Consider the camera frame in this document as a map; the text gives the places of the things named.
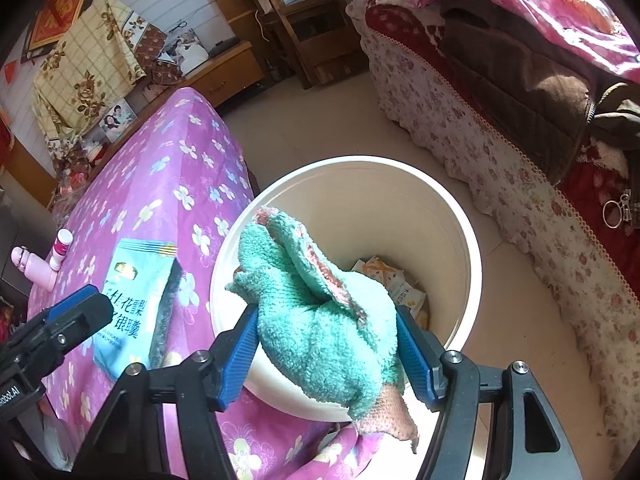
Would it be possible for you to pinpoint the orange white packet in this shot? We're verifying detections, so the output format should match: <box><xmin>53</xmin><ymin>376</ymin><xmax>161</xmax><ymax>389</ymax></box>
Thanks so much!
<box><xmin>387</xmin><ymin>280</ymin><xmax>429</xmax><ymax>319</ymax></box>
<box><xmin>357</xmin><ymin>256</ymin><xmax>401</xmax><ymax>291</ymax></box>

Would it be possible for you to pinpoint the white plastic bucket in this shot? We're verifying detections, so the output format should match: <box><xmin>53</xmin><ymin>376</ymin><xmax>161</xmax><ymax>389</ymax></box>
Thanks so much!
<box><xmin>209</xmin><ymin>157</ymin><xmax>483</xmax><ymax>423</ymax></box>

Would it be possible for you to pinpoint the green terry towel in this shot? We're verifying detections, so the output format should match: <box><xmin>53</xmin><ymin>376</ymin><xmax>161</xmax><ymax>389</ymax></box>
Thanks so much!
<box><xmin>225</xmin><ymin>207</ymin><xmax>421</xmax><ymax>456</ymax></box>

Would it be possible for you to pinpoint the dark wooden chair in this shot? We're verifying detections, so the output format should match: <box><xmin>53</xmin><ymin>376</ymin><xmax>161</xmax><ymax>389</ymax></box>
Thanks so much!
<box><xmin>232</xmin><ymin>0</ymin><xmax>371</xmax><ymax>91</ymax></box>

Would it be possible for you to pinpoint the olive green jacket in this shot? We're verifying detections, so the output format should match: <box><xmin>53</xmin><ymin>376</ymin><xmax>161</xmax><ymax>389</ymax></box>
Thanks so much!
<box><xmin>590</xmin><ymin>82</ymin><xmax>640</xmax><ymax>161</ymax></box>

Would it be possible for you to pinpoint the brown jacket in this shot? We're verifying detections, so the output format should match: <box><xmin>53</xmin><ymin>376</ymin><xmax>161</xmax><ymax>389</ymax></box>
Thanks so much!
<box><xmin>440</xmin><ymin>7</ymin><xmax>601</xmax><ymax>186</ymax></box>

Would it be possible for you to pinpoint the red gold wall picture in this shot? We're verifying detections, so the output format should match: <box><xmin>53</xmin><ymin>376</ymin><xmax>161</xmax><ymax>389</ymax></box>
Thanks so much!
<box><xmin>20</xmin><ymin>0</ymin><xmax>96</xmax><ymax>64</ymax></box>

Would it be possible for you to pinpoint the white pill bottle pink label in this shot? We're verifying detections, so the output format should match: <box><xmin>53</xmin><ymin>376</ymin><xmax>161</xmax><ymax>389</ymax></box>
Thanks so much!
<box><xmin>50</xmin><ymin>229</ymin><xmax>74</xmax><ymax>270</ymax></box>

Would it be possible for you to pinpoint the sofa with floral cover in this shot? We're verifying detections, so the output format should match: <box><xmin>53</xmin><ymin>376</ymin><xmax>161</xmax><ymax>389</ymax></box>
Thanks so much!
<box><xmin>345</xmin><ymin>0</ymin><xmax>640</xmax><ymax>461</ymax></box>

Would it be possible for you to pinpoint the clear plastic bag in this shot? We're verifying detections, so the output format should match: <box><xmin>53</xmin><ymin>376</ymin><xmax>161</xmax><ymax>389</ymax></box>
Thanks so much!
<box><xmin>52</xmin><ymin>155</ymin><xmax>101</xmax><ymax>211</ymax></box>

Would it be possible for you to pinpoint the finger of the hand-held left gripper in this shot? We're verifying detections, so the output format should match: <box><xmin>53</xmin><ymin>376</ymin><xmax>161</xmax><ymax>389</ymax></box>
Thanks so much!
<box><xmin>20</xmin><ymin>284</ymin><xmax>115</xmax><ymax>361</ymax></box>

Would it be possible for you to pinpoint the blue snack packet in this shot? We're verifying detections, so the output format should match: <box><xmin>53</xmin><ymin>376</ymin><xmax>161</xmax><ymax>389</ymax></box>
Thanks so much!
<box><xmin>92</xmin><ymin>239</ymin><xmax>184</xmax><ymax>379</ymax></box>

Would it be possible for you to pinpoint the yellow floral cloth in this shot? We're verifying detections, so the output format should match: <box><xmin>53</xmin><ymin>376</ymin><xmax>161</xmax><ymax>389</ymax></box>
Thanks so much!
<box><xmin>32</xmin><ymin>0</ymin><xmax>169</xmax><ymax>142</ymax></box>

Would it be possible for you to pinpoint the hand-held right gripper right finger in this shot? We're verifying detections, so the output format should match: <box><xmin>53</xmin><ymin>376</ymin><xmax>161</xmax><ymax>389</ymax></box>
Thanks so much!
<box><xmin>395</xmin><ymin>304</ymin><xmax>586</xmax><ymax>480</ymax></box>

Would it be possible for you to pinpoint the small framed photo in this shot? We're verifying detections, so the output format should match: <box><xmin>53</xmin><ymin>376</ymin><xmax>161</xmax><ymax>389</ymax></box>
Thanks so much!
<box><xmin>100</xmin><ymin>100</ymin><xmax>135</xmax><ymax>142</ymax></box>

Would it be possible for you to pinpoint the wooden low cabinet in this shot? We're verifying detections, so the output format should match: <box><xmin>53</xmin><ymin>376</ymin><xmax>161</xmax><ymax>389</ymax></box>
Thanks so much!
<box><xmin>90</xmin><ymin>40</ymin><xmax>266</xmax><ymax>161</ymax></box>

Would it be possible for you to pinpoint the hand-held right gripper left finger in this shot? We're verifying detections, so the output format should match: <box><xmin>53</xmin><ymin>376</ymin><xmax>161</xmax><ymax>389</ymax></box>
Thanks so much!
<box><xmin>70</xmin><ymin>304</ymin><xmax>261</xmax><ymax>480</ymax></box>

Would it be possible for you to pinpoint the large unframed couple photo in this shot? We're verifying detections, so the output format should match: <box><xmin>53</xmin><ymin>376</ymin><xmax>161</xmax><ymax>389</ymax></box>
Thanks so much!
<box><xmin>160</xmin><ymin>27</ymin><xmax>211</xmax><ymax>74</ymax></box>

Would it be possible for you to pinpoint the grey refrigerator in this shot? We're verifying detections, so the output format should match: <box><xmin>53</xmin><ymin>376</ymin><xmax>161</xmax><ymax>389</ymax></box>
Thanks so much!
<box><xmin>0</xmin><ymin>187</ymin><xmax>36</xmax><ymax>301</ymax></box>

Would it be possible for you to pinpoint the pink water bottle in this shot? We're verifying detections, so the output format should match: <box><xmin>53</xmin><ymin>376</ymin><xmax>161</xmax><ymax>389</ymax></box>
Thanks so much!
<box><xmin>11</xmin><ymin>246</ymin><xmax>59</xmax><ymax>291</ymax></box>

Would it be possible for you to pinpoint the pink floral tablecloth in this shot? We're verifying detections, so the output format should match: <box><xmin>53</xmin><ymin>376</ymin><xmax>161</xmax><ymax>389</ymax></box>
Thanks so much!
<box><xmin>27</xmin><ymin>87</ymin><xmax>391</xmax><ymax>480</ymax></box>

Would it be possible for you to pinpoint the metal key ring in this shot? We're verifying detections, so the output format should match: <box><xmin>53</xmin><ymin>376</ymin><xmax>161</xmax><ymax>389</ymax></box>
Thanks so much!
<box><xmin>602</xmin><ymin>190</ymin><xmax>634</xmax><ymax>231</ymax></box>

